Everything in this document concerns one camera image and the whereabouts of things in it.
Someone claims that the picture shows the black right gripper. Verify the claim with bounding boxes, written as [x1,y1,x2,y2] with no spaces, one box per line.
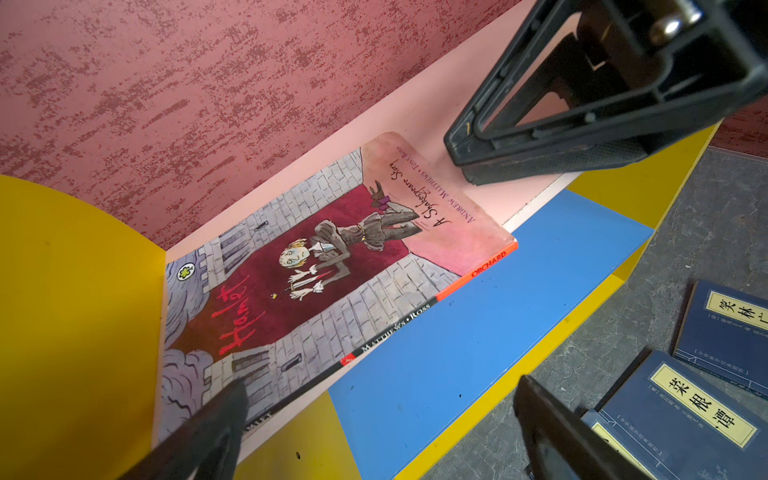
[444,1,767,185]

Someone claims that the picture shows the blue chinese book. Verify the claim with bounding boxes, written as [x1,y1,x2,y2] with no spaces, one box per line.
[672,280,767,399]
[581,349,767,479]

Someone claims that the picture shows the pink Hamlet picture book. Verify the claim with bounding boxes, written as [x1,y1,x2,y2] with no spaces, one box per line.
[155,132,517,440]

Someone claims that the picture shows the yellow pink blue bookshelf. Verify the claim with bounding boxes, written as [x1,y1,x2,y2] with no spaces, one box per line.
[1,1,713,479]

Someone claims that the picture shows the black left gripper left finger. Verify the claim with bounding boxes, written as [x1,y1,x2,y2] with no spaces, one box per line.
[120,380,248,480]

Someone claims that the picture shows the rightmost blue Chinese book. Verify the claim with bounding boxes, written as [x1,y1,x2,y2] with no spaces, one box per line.
[672,280,767,399]

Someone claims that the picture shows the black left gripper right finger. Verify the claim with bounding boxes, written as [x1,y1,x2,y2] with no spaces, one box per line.
[513,375,647,480]

